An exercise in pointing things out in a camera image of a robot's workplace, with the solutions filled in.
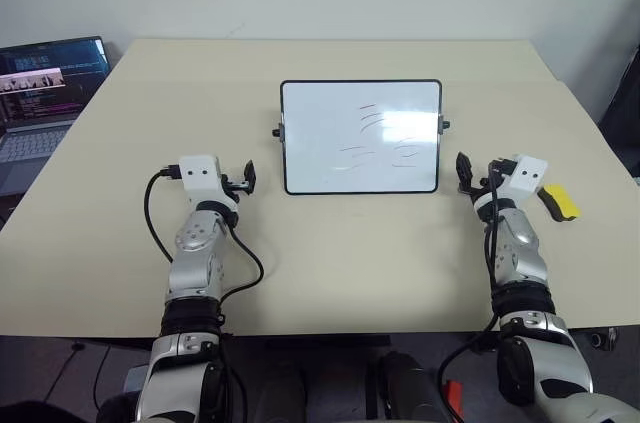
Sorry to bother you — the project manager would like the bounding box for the black-framed whiteboard on stand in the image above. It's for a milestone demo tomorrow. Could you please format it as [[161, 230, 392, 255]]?
[[271, 77, 450, 196]]

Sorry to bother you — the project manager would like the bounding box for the red object on floor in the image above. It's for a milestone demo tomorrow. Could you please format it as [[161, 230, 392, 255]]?
[[443, 379, 465, 417]]

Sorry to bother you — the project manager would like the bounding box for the grey box on floor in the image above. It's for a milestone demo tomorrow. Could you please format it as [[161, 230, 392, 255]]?
[[123, 366, 152, 393]]

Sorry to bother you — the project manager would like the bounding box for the dark rounded shape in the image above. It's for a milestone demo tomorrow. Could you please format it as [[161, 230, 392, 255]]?
[[376, 349, 447, 423]]

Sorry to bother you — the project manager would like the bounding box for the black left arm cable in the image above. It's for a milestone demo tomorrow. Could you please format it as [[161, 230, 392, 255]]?
[[143, 162, 265, 302]]

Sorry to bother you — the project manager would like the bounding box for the yellow and black eraser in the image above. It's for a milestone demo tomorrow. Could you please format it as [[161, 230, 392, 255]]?
[[536, 183, 583, 224]]

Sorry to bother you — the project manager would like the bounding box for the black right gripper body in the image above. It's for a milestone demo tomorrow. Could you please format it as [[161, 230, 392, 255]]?
[[458, 172, 495, 200]]

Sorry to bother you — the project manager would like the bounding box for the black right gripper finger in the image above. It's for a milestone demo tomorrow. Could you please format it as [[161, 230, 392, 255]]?
[[455, 151, 474, 191]]

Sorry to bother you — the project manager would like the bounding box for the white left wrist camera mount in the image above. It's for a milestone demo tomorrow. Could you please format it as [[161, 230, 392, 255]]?
[[178, 154, 225, 205]]

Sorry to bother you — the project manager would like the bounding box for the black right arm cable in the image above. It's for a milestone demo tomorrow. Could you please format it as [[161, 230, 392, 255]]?
[[437, 157, 519, 423]]

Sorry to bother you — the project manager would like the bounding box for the black chair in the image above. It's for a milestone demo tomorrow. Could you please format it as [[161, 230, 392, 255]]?
[[596, 44, 640, 179]]

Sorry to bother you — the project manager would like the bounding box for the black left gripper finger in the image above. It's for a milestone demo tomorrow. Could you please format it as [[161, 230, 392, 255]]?
[[242, 160, 259, 195]]

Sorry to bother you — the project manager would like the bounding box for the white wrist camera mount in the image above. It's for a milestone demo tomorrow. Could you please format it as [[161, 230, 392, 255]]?
[[178, 154, 225, 205], [508, 154, 550, 203]]

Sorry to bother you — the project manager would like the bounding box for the metal fitting under table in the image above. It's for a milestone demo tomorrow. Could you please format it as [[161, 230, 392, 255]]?
[[587, 327, 621, 351]]

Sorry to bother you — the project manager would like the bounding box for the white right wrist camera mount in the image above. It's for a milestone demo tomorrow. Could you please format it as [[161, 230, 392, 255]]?
[[508, 154, 550, 203]]

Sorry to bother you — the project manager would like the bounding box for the open grey laptop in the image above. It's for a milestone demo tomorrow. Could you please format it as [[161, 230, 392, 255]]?
[[0, 35, 111, 197]]

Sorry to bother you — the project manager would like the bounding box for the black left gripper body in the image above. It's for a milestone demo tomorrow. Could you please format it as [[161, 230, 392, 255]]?
[[219, 172, 251, 205]]

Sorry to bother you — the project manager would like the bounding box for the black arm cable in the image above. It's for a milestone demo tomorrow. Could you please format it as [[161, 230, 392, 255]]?
[[437, 157, 519, 423], [143, 162, 265, 302]]

